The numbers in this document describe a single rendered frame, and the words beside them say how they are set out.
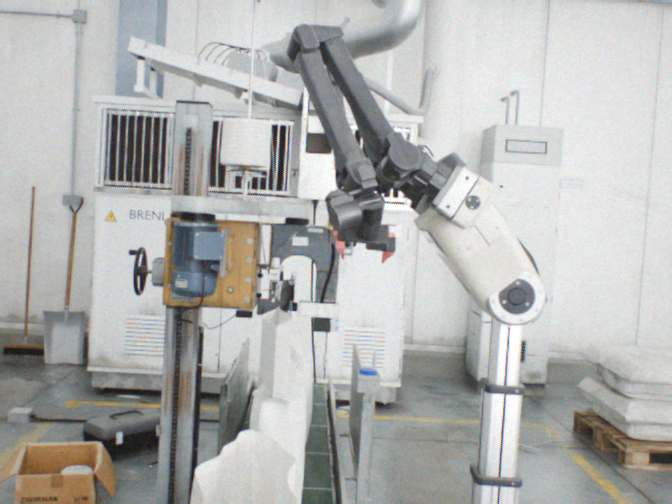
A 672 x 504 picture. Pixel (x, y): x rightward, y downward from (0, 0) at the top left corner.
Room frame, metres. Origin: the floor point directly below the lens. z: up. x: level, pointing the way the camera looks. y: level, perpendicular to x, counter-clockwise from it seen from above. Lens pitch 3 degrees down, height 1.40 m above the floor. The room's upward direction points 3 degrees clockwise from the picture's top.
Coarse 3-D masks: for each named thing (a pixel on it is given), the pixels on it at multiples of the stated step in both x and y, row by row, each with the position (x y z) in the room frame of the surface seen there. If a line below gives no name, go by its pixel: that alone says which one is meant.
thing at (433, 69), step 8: (432, 64) 5.80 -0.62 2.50; (440, 64) 5.85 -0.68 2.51; (432, 72) 5.79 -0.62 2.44; (440, 72) 5.84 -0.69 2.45; (368, 80) 5.35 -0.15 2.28; (424, 80) 5.78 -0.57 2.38; (432, 80) 5.78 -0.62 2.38; (376, 88) 5.39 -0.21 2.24; (384, 88) 5.43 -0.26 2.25; (424, 88) 5.77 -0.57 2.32; (384, 96) 5.44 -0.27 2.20; (392, 96) 5.46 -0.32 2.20; (424, 96) 5.76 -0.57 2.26; (400, 104) 5.51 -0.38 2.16; (408, 104) 5.57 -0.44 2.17; (424, 104) 5.75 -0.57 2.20; (408, 112) 5.59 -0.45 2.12; (416, 112) 5.65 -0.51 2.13; (424, 112) 5.73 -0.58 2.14
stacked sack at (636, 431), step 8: (592, 408) 5.19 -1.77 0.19; (600, 408) 5.06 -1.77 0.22; (608, 416) 4.91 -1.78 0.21; (616, 424) 4.79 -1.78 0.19; (624, 424) 4.68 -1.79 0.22; (632, 424) 4.64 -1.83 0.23; (640, 424) 4.64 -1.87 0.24; (624, 432) 4.66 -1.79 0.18; (632, 432) 4.61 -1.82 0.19; (640, 432) 4.61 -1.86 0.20; (648, 432) 4.61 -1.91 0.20; (656, 432) 4.62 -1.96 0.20; (664, 432) 4.62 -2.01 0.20; (648, 440) 4.62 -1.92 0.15; (656, 440) 4.62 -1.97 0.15; (664, 440) 4.62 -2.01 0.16
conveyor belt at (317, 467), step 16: (320, 384) 4.56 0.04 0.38; (320, 400) 4.17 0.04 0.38; (320, 416) 3.85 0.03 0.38; (320, 432) 3.57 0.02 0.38; (320, 448) 3.32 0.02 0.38; (304, 464) 3.10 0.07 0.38; (320, 464) 3.11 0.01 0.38; (304, 480) 2.91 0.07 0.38; (320, 480) 2.92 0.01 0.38; (304, 496) 2.75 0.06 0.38; (320, 496) 2.76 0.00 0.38
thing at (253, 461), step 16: (240, 432) 1.03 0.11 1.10; (256, 432) 1.04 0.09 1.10; (224, 448) 0.98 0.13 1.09; (240, 448) 1.03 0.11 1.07; (256, 448) 1.04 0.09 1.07; (272, 448) 1.02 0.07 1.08; (208, 464) 0.93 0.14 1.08; (224, 464) 0.99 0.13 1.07; (240, 464) 1.03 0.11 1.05; (256, 464) 1.04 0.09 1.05; (272, 464) 1.02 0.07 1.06; (288, 464) 0.97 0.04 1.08; (208, 480) 0.94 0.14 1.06; (224, 480) 0.99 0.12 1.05; (240, 480) 1.03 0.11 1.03; (256, 480) 1.04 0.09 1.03; (272, 480) 1.02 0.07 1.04; (288, 480) 0.92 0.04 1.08; (192, 496) 0.89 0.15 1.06; (208, 496) 0.94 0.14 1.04; (224, 496) 0.99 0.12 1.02; (240, 496) 1.03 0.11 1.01; (256, 496) 1.04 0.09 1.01; (272, 496) 1.02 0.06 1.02; (288, 496) 0.88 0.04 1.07
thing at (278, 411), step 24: (264, 336) 2.43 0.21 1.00; (288, 336) 2.44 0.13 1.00; (264, 360) 2.41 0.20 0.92; (288, 360) 2.46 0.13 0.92; (264, 384) 2.40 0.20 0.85; (288, 384) 2.46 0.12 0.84; (264, 408) 2.33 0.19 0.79; (288, 408) 2.34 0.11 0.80; (264, 432) 2.32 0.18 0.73; (288, 432) 2.32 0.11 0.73
